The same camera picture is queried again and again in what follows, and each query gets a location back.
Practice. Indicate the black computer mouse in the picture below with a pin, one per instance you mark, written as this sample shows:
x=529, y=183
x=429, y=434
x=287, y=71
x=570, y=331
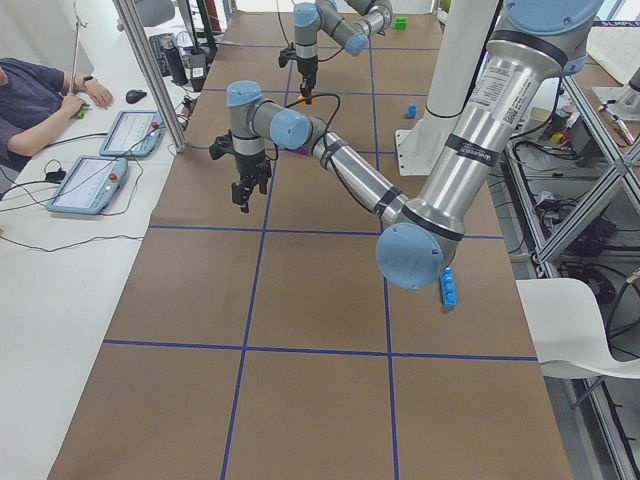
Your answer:
x=134, y=96

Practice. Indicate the aluminium frame rack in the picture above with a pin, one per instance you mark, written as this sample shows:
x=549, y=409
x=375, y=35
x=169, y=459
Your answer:
x=572, y=210

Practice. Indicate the upper teach pendant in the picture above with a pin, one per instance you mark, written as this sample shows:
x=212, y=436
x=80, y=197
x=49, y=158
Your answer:
x=133, y=133

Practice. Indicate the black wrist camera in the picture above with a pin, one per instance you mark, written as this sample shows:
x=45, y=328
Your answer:
x=222, y=145
x=286, y=55

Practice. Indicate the purple trapezoid block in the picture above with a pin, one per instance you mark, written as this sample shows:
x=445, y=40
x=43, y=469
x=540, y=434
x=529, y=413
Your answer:
x=300, y=150

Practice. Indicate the seated person in navy shirt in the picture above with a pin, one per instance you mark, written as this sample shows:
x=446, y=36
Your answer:
x=37, y=103

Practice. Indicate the black keyboard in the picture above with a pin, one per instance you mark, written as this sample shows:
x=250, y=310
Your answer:
x=158, y=45

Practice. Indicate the lower teach pendant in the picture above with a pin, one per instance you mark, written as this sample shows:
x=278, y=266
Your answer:
x=89, y=186

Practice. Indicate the green block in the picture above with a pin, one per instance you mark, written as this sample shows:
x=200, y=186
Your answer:
x=400, y=23

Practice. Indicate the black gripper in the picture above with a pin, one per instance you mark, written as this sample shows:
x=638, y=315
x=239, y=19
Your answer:
x=252, y=165
x=307, y=68

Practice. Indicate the long blue studded brick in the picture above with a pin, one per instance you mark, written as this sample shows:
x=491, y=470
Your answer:
x=448, y=289

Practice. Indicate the teach pendant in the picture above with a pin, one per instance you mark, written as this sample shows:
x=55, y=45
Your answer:
x=89, y=186
x=133, y=133

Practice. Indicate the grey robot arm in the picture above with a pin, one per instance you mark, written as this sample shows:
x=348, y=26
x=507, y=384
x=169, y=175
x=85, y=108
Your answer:
x=492, y=61
x=312, y=17

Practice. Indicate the white chair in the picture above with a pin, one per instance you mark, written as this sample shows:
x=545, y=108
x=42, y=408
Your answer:
x=568, y=332

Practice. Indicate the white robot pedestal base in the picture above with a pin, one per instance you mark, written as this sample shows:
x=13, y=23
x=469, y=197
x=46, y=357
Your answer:
x=459, y=61

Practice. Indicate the black water bottle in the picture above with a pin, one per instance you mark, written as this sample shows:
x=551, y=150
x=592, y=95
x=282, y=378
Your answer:
x=174, y=61

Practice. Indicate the aluminium frame post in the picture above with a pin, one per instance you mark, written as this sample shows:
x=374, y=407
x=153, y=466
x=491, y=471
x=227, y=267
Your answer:
x=136, y=34

